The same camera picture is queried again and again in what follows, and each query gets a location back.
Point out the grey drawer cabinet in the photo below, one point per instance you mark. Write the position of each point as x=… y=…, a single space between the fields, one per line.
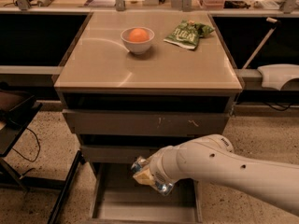
x=102 y=74

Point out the bottom grey drawer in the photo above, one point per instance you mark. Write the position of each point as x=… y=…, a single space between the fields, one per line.
x=118 y=199

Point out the grey drawer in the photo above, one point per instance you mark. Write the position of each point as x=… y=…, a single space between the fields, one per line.
x=118 y=199
x=117 y=154
x=142 y=123

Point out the top grey drawer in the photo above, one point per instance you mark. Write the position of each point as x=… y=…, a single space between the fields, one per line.
x=142 y=123

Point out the middle grey drawer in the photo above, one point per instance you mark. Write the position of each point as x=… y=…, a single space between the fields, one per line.
x=117 y=154

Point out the white ceramic bowl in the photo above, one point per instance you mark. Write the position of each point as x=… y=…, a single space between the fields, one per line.
x=137 y=47

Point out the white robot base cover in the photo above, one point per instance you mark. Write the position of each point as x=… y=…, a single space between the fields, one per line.
x=275 y=76

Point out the white stick handle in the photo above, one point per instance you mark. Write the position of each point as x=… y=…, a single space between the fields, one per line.
x=275 y=23

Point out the orange fruit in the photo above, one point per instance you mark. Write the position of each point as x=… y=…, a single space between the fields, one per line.
x=138 y=35

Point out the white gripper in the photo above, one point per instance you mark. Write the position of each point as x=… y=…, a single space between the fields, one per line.
x=158 y=166

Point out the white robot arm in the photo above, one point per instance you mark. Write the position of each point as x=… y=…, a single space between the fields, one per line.
x=211 y=158

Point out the green chip bag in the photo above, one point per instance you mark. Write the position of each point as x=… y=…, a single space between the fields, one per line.
x=188 y=33

